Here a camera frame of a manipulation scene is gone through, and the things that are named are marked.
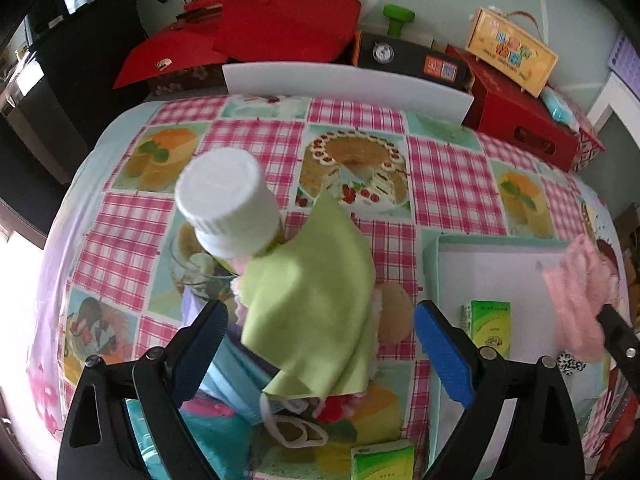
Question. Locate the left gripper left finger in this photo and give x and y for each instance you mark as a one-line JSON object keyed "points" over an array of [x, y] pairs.
{"points": [[166, 377]]}

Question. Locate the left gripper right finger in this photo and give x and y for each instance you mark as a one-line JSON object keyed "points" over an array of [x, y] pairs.
{"points": [[476, 378]]}

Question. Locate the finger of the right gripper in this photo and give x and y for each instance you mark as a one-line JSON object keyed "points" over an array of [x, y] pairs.
{"points": [[621, 343]]}

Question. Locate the green tissue pack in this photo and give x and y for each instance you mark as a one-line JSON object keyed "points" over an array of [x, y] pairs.
{"points": [[488, 323], [384, 461]]}

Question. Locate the black white spotted scrunchie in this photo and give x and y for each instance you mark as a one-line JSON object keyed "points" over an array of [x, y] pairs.
{"points": [[568, 365]]}

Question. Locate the pink wavy cloth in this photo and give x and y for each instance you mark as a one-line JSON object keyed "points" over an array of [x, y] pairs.
{"points": [[579, 286]]}

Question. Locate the green cloth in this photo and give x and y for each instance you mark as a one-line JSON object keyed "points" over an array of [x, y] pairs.
{"points": [[309, 307]]}

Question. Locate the white teal-rimmed tray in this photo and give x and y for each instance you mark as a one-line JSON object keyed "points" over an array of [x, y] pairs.
{"points": [[461, 268]]}

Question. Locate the pink plaid cartoon tablecloth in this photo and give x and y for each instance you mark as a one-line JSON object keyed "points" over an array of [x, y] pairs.
{"points": [[123, 272]]}

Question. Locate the white pill bottle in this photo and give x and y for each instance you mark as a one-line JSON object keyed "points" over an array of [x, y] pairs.
{"points": [[223, 195]]}

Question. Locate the red patterned box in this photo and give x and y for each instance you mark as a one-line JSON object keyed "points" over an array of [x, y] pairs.
{"points": [[589, 147]]}

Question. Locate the blue wet wipes pack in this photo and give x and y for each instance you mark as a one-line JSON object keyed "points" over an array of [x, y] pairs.
{"points": [[558, 108]]}

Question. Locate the large red gift box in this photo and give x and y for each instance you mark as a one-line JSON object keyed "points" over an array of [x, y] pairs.
{"points": [[502, 111]]}

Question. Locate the purple perforated basket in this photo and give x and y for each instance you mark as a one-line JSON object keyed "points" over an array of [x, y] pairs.
{"points": [[624, 62]]}

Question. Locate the black box with label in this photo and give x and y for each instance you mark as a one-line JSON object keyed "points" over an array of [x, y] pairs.
{"points": [[389, 55]]}

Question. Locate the white foam board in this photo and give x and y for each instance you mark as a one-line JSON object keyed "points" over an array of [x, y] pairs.
{"points": [[343, 82]]}

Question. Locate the black cabinet with monitor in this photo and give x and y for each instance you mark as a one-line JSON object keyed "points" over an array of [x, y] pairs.
{"points": [[63, 94]]}

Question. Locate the green dumbbell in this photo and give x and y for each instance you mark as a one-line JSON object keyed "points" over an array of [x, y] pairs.
{"points": [[398, 17]]}

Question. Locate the red flat bag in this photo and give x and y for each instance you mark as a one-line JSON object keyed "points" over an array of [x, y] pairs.
{"points": [[213, 32]]}

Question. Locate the yellow box with handle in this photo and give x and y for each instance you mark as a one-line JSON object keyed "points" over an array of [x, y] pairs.
{"points": [[508, 48]]}

